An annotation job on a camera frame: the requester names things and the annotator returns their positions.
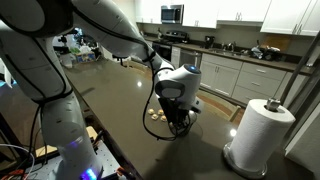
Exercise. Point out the light wooden board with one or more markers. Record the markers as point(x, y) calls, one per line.
point(43, 150)

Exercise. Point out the white lower kitchen cabinets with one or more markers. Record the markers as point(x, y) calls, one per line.
point(246, 78)

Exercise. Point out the white kitchen cabinets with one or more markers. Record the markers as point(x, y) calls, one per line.
point(246, 78)
point(293, 16)

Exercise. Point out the stainless steel microwave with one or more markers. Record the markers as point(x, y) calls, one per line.
point(171, 14)

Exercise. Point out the dark dish rack clutter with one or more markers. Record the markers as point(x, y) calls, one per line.
point(266, 53)

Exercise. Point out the gold wrapped sweet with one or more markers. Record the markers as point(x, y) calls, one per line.
point(154, 116)
point(151, 111)
point(160, 112)
point(163, 118)

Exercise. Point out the black office chair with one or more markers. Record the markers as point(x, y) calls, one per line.
point(122, 60)

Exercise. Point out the black kitchen stove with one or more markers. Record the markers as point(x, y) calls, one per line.
point(175, 35)

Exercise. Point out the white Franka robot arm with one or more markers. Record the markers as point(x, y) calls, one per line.
point(50, 66)

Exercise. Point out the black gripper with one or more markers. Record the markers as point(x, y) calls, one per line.
point(173, 110)

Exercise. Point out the metal sink faucet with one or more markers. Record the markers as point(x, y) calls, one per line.
point(230, 46)

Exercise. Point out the white plastic device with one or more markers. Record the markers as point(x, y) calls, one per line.
point(4, 74)

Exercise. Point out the stainless steel dishwasher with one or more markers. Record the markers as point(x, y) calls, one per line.
point(190, 58)

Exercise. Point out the white plastic bag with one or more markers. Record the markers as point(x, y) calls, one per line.
point(83, 49)

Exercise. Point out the white upper cabinet beside microwave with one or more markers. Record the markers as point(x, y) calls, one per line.
point(200, 13)

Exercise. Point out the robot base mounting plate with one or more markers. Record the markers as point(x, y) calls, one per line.
point(108, 160)

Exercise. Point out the dark bottle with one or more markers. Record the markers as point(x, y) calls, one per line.
point(159, 33)

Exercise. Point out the black coffee maker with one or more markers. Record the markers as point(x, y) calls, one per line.
point(209, 41)

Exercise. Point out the pale wooden chair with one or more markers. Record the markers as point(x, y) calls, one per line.
point(235, 113)

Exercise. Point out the white paper towel roll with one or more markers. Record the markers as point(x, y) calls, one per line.
point(260, 133)

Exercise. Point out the brown cutting board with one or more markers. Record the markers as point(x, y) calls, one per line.
point(276, 41)

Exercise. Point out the cardboard box with items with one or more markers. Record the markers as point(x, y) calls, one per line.
point(85, 57)

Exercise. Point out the white upper kitchen cabinets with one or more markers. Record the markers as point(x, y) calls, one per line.
point(293, 16)

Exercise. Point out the metal paper towel holder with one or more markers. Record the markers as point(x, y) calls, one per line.
point(245, 171)

